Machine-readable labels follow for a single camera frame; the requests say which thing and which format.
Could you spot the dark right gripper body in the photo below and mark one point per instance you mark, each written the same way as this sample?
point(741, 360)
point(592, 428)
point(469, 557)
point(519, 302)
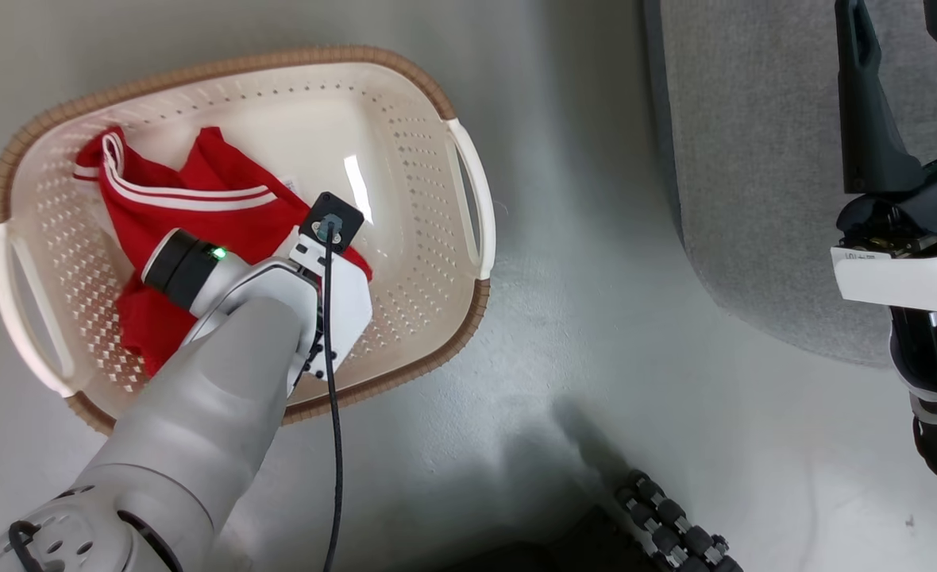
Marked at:
point(913, 278)

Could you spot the dark robot base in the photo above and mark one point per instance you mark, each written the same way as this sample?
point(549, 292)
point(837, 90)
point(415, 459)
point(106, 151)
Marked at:
point(580, 548)

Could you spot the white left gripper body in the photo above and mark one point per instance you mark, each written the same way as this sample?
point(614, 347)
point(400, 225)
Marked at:
point(349, 302)

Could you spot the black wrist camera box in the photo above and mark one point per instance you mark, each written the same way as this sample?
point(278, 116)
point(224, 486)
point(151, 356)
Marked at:
point(343, 213)

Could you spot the cream perforated laundry basket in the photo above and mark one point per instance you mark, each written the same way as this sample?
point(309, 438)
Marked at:
point(405, 119)

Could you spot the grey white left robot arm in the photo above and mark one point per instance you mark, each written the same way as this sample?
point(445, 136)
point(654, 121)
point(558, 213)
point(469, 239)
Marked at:
point(198, 397)

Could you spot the black roller omni wheel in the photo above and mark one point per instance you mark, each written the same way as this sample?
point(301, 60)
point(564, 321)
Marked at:
point(675, 528)

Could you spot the red garment with white stripes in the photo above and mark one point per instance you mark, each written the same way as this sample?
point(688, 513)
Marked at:
point(214, 159)

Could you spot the grey fabric sofa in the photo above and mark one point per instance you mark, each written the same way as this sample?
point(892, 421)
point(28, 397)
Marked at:
point(754, 159)

